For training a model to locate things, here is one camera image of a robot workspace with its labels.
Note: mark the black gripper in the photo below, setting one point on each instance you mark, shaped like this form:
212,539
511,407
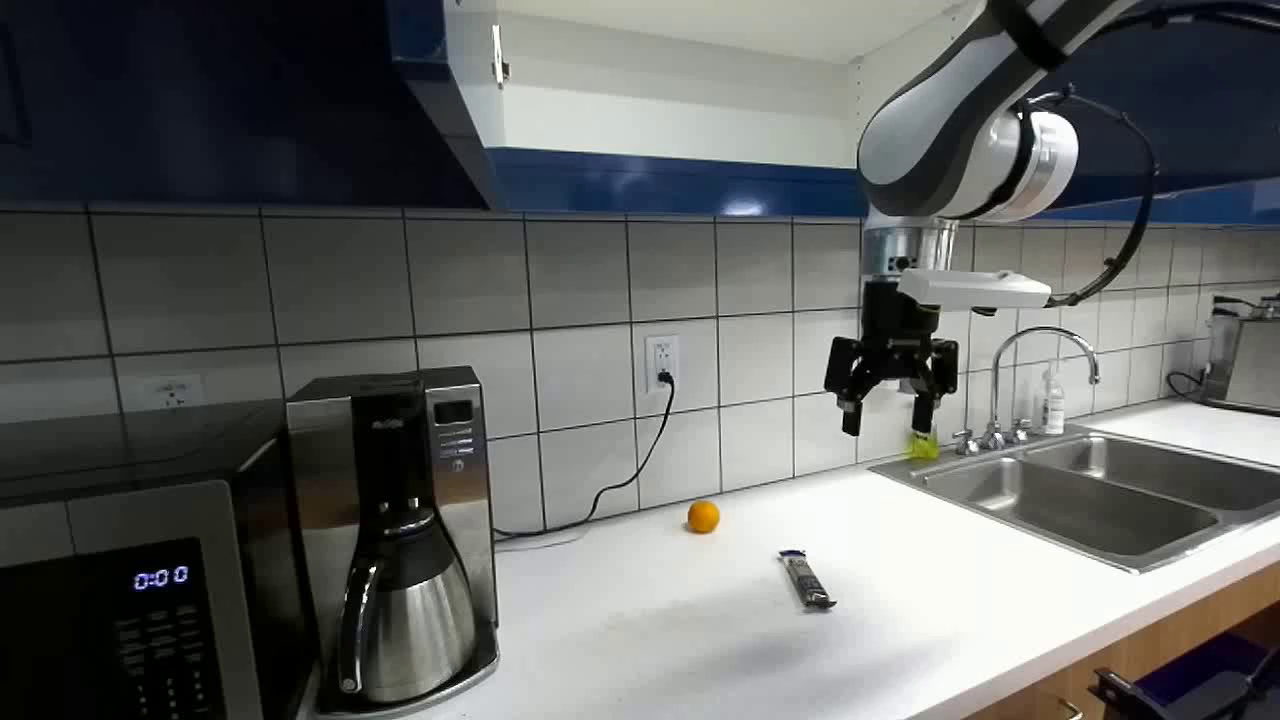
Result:
897,324

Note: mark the blue nut bar wrapper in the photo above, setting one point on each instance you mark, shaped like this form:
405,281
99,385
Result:
806,580

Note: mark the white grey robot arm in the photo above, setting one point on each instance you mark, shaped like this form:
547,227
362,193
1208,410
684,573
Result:
933,123

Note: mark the wooden base cabinet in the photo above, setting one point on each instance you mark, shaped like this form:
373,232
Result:
1161,641

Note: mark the blue open cabinet door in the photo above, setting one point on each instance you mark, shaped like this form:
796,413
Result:
1200,123

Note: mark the blue cabinet door with hinge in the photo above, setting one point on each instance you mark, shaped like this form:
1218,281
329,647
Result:
200,92

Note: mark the green sponge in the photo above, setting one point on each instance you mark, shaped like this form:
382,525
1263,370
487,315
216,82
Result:
927,449

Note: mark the chrome gooseneck faucet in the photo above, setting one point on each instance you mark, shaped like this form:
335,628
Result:
1034,335

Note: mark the small white pump bottle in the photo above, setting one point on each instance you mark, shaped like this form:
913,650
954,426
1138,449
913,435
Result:
1055,407

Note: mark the stainless steel sink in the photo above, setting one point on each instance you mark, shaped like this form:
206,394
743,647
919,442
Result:
1067,501

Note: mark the orange fruit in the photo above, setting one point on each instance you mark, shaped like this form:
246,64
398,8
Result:
703,516

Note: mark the silver toaster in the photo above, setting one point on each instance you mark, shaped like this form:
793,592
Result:
1248,362

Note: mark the dark blue chair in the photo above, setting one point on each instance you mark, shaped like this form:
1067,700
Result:
1200,681

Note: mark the black steel coffee maker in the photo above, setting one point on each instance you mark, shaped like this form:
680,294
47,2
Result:
444,455

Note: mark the steel coffee carafe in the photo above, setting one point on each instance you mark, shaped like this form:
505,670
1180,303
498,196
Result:
413,627

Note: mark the black steel microwave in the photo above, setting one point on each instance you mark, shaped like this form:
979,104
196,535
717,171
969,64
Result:
81,587

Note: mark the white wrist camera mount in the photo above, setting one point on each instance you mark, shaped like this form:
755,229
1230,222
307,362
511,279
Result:
972,284

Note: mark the white wall outlet with plug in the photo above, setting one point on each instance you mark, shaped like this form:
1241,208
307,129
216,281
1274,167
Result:
660,356

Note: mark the white open wall cabinet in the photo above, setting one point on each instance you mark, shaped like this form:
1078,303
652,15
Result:
667,102

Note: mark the white empty wall outlet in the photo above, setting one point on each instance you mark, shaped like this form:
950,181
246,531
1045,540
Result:
175,394

